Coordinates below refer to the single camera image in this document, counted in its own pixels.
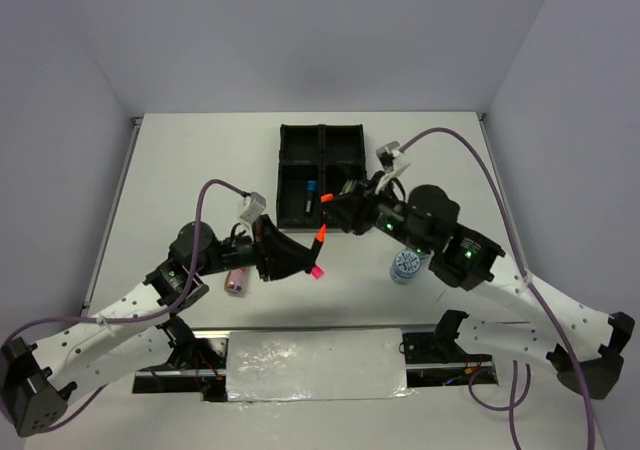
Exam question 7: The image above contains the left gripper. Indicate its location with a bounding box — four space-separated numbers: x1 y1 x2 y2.
196 213 315 281

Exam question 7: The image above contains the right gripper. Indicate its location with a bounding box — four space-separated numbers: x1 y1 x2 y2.
319 169 431 256

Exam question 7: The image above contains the pink highlighter cap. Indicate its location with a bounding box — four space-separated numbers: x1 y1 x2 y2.
311 266 324 279

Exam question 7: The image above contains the orange tip black highlighter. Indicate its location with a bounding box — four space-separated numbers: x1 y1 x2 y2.
310 224 327 262

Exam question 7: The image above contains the blue tip black highlighter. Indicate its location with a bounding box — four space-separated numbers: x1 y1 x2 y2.
304 190 316 216

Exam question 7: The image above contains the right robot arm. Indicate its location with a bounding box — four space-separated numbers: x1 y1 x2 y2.
320 181 635 400

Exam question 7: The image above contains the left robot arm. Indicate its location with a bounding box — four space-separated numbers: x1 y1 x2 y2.
1 215 326 438

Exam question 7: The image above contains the pink bottle of pens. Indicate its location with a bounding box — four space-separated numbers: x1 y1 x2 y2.
224 267 249 297

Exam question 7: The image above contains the black compartment tray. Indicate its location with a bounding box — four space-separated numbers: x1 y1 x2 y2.
276 124 367 232

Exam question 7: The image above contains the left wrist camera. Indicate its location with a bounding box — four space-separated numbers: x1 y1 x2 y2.
238 192 266 228

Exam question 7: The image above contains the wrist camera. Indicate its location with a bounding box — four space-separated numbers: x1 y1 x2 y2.
238 192 266 228
375 141 410 194

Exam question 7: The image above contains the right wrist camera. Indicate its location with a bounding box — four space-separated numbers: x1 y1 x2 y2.
375 141 410 194

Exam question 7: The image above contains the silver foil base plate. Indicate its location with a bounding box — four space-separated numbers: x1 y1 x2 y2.
226 328 410 402

